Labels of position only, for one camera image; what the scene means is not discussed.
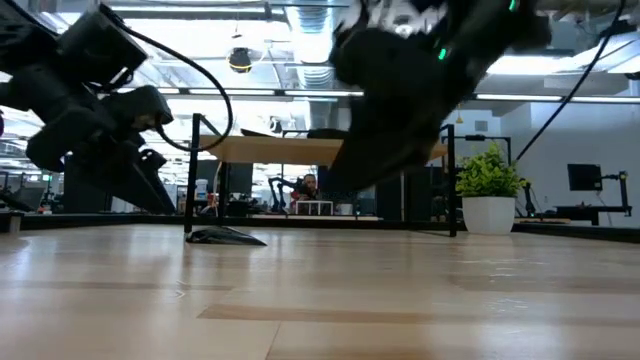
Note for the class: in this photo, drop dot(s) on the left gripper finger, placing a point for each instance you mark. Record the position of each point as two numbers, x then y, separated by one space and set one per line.
120 180
157 180

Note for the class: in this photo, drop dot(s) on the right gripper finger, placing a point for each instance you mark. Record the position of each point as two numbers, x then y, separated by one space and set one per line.
365 160
417 147

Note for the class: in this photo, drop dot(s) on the black leaf-shaped mini plate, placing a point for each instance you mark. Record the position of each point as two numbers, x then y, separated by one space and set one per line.
325 133

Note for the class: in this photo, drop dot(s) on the black teardrop mini plate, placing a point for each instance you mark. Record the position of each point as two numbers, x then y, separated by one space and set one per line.
256 133
225 237

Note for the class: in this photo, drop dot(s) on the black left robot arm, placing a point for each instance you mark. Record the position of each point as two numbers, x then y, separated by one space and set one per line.
20 30

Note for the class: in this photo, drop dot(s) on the black background robot arm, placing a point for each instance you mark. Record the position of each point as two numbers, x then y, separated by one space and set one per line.
277 187

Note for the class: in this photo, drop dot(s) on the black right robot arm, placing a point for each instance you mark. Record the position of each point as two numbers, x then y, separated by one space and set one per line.
500 25

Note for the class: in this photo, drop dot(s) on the black cabinet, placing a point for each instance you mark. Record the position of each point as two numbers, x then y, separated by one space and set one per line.
82 200

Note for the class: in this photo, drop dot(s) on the white bottle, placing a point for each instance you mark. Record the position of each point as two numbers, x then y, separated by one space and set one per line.
201 190

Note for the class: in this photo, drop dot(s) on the black partition panel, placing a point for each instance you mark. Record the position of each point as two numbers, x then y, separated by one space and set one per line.
395 197

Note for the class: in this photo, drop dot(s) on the small plant in white pot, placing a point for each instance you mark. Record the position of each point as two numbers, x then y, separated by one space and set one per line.
345 208

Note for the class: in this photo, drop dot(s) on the person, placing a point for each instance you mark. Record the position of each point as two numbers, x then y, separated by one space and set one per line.
309 187

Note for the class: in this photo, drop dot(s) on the wooden shelf with black legs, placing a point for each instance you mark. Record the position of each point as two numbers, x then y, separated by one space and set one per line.
275 150

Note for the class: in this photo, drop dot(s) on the green plant in white pot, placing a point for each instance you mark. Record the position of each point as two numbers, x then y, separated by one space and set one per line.
487 215

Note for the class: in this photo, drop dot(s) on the black ceiling lamp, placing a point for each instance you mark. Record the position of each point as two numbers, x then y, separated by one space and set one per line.
240 60

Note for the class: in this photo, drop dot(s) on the black monitor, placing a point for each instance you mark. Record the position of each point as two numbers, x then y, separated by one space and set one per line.
584 177

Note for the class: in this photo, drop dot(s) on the black background desk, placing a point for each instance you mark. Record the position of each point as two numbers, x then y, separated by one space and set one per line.
590 212

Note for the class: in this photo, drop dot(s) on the black monitor stand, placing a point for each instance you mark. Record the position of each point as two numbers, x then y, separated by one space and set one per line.
622 195

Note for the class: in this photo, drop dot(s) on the silver ventilation duct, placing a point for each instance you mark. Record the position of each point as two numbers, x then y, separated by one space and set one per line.
315 30

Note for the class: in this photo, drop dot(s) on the long ceiling light rail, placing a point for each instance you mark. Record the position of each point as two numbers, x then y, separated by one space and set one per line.
240 92

